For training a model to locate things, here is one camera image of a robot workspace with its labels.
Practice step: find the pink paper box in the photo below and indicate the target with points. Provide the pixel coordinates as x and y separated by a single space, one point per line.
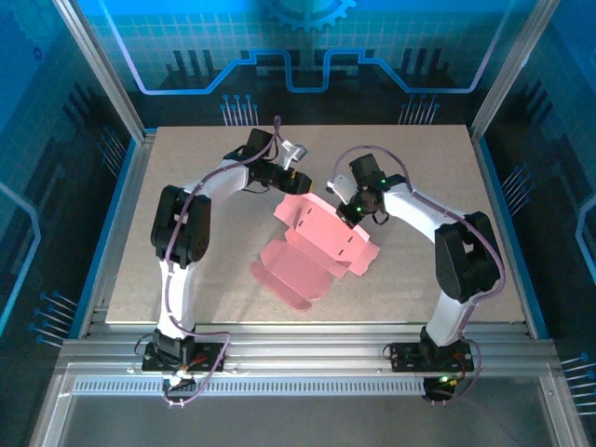
316 251

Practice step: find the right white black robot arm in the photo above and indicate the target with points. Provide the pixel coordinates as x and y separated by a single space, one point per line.
465 261

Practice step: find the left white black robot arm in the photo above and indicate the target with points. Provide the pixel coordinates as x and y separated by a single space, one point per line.
181 223

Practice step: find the blue table edge strip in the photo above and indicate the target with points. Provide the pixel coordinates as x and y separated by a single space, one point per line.
106 233
494 186

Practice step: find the black round connector with LEDs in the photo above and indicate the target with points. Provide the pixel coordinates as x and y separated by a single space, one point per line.
435 393

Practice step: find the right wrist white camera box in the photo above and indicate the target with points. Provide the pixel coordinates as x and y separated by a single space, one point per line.
342 186

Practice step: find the long aluminium frame rail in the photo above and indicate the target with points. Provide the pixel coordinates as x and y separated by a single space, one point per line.
302 347

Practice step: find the short aluminium side rail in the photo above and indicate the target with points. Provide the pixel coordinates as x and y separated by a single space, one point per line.
126 209

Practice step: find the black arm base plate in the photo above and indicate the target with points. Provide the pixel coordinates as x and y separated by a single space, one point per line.
212 361
405 358

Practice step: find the aluminium corner post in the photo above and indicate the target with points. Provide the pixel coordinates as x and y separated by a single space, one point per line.
512 70
104 70

